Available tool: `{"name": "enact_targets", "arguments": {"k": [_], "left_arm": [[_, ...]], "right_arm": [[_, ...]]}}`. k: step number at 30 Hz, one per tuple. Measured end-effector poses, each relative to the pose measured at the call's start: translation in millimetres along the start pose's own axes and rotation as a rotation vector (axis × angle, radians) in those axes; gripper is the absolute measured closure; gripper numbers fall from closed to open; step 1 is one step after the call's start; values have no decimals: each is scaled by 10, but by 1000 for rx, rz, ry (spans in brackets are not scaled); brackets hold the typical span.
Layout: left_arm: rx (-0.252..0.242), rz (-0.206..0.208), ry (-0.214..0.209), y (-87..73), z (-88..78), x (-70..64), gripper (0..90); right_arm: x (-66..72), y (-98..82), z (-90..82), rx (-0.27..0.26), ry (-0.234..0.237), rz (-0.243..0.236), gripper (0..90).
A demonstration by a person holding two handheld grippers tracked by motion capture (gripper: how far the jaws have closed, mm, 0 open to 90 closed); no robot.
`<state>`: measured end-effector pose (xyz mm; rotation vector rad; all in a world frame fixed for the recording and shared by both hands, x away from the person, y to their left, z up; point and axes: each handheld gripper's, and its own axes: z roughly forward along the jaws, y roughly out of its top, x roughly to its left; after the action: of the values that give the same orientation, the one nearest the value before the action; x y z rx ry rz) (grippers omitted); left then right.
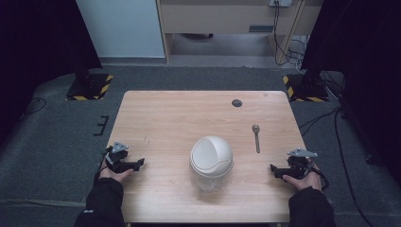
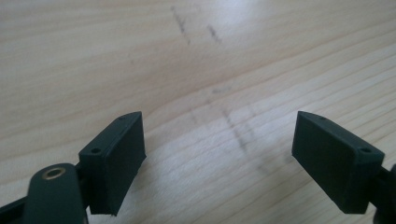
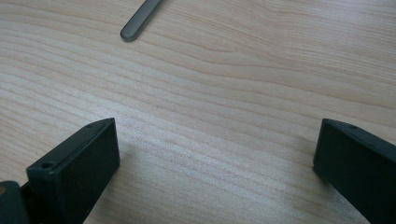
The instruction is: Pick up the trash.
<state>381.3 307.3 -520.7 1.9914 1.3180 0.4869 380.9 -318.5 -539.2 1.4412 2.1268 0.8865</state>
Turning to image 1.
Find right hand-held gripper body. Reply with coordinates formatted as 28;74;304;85
286;148;319;180

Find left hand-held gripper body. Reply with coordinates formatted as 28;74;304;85
104;141;131;173

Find metal spoon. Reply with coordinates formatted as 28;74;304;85
252;123;262;154

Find person's left hand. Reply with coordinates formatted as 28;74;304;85
98;158;135;184

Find person's right hand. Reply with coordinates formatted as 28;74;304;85
282;160;323;192

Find black stand base striped edge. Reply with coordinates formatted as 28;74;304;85
65;73;114;102
282;73;330;103

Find white cabinet panel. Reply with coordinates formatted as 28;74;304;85
75;0;166;60

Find black curtain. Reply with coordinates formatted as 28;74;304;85
0;0;103;146
301;0;401;187

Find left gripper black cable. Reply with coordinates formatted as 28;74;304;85
93;150;110;185

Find long black floor cable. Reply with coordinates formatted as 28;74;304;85
298;106;377;227

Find thin black floor cable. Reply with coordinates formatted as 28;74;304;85
20;96;47;120

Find black cables under desk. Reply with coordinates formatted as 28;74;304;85
272;1;307;72

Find white wall power outlet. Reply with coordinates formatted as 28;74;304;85
269;0;293;9

